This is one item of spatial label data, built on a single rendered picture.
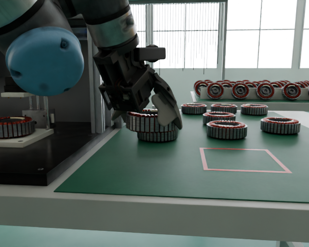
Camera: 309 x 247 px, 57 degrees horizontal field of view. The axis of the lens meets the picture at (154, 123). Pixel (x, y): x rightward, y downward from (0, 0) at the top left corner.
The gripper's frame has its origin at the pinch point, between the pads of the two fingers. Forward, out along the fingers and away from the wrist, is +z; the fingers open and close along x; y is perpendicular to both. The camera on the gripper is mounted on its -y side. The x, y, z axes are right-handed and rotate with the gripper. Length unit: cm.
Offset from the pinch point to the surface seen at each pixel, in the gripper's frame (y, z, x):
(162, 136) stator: -6.4, 10.9, -3.7
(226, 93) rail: -112, 74, -22
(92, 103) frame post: -5.2, 0.4, -21.0
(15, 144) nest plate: 15.5, -3.6, -25.8
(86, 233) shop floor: -8, 102, -80
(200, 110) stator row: -50, 37, -13
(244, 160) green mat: -2.3, 10.2, 17.8
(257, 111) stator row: -58, 42, 9
